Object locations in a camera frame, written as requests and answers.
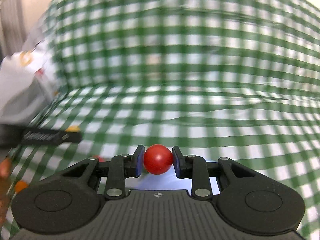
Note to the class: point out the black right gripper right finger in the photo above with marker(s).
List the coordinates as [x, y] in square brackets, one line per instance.
[225, 170]

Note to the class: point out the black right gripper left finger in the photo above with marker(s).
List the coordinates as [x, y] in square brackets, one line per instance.
[90, 171]

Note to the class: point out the light blue plate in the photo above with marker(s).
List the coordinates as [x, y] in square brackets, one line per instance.
[166, 181]

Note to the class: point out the red tomato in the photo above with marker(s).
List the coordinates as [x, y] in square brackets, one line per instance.
[101, 159]
[158, 159]

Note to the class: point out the orange mandarin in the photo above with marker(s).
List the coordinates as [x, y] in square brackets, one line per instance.
[20, 185]
[73, 129]

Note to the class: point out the blurred human hand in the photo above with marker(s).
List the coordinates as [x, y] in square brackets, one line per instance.
[5, 184]

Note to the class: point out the white grey patterned pillow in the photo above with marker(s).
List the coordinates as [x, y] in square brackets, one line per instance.
[28, 79]

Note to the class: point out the metal radiator rack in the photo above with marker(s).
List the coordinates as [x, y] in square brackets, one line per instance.
[12, 27]

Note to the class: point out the green white checkered cloth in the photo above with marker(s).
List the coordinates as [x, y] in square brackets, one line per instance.
[233, 78]

